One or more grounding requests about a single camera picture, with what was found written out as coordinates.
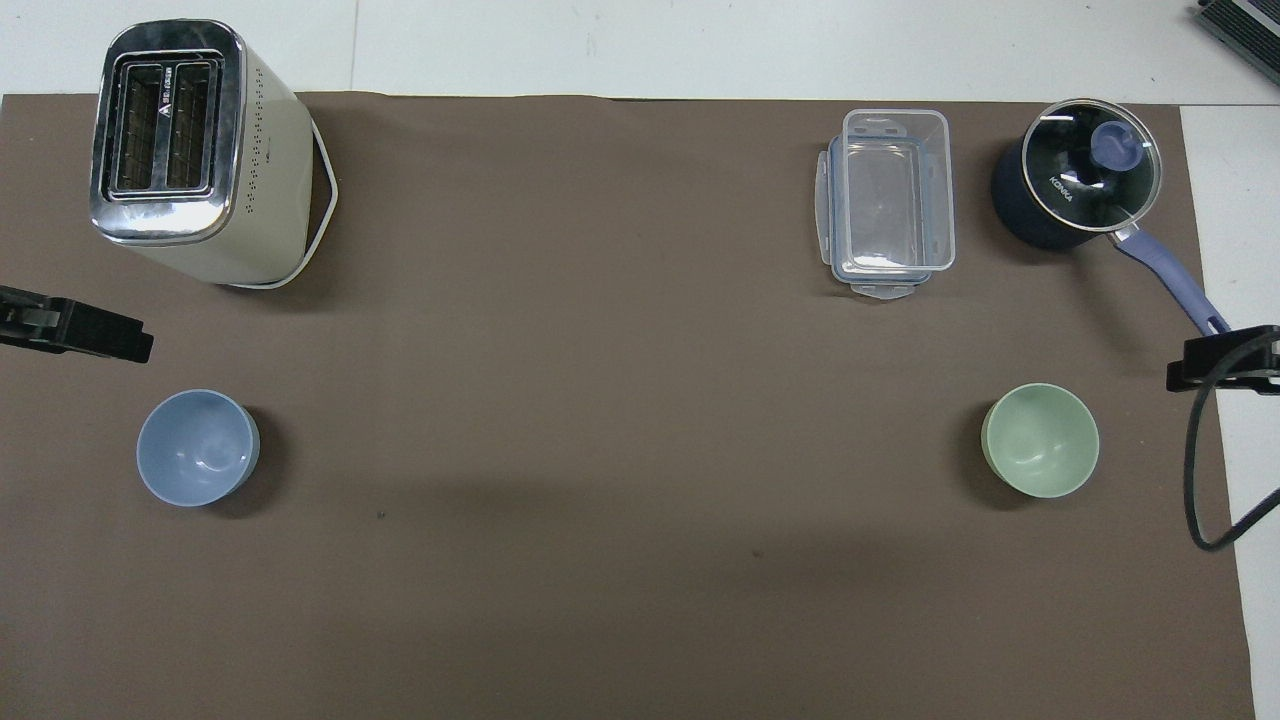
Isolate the white toaster cable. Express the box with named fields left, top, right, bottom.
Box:
left=222, top=118, right=340, bottom=292

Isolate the clear plastic container lid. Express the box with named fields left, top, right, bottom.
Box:
left=817, top=135, right=937, bottom=302

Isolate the dark blue saucepan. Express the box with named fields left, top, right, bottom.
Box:
left=991, top=97, right=1233, bottom=337

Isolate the black cable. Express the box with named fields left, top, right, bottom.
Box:
left=1184, top=334, right=1280, bottom=552

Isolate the cream and chrome toaster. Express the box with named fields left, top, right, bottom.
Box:
left=88, top=18, right=320, bottom=288

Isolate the green bowl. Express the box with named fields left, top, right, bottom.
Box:
left=980, top=383, right=1101, bottom=499

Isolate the grey ribbed device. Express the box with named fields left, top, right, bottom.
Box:
left=1194, top=0, right=1280, bottom=61

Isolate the glass saucepan lid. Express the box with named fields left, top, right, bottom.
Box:
left=1022, top=97, right=1164, bottom=234

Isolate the blue bowl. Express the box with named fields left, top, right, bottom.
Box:
left=136, top=389, right=262, bottom=508

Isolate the clear plastic container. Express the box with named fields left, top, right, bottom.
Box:
left=841, top=109, right=957, bottom=274

